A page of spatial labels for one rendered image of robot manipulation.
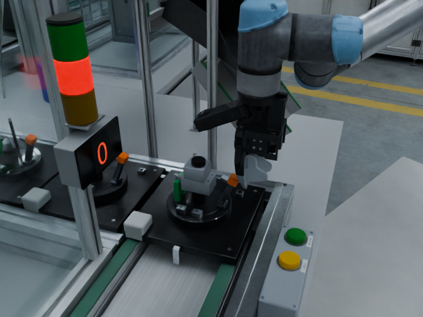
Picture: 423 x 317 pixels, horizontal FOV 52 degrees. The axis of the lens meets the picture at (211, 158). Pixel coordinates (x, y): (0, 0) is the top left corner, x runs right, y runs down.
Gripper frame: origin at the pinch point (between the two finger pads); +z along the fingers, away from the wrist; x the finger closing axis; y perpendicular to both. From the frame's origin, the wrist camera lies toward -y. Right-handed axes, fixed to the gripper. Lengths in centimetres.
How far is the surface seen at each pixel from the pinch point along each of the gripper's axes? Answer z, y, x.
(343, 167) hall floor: 106, 20, 182
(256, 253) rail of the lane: 10.2, 5.7, -8.4
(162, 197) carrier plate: 9.2, -18.5, 0.5
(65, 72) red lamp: -28.3, -20.6, -21.5
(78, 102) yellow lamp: -23.8, -19.7, -21.1
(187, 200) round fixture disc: 7.2, -11.7, -0.8
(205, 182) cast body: 0.7, -7.2, -1.9
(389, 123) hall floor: 106, 48, 257
